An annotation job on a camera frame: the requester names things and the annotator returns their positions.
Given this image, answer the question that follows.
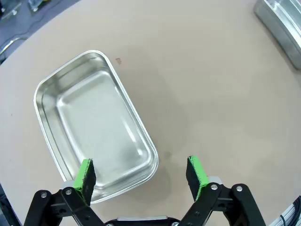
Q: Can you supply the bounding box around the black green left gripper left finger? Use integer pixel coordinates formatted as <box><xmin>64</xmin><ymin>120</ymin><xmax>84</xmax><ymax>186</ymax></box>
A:
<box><xmin>23</xmin><ymin>158</ymin><xmax>105</xmax><ymax>226</ymax></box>

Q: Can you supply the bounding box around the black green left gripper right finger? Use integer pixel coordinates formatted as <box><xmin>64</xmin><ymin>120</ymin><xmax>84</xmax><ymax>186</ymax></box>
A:
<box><xmin>180</xmin><ymin>155</ymin><xmax>268</xmax><ymax>226</ymax></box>

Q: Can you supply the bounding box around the rectangular steel container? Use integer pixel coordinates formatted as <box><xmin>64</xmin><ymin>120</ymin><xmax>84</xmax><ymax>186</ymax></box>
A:
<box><xmin>33</xmin><ymin>49</ymin><xmax>159</xmax><ymax>205</ymax></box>
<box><xmin>253</xmin><ymin>0</ymin><xmax>301</xmax><ymax>70</ymax></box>

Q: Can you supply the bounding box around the grey cable bundle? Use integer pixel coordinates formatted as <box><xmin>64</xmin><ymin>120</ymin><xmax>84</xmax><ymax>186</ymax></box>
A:
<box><xmin>268</xmin><ymin>196</ymin><xmax>301</xmax><ymax>226</ymax></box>

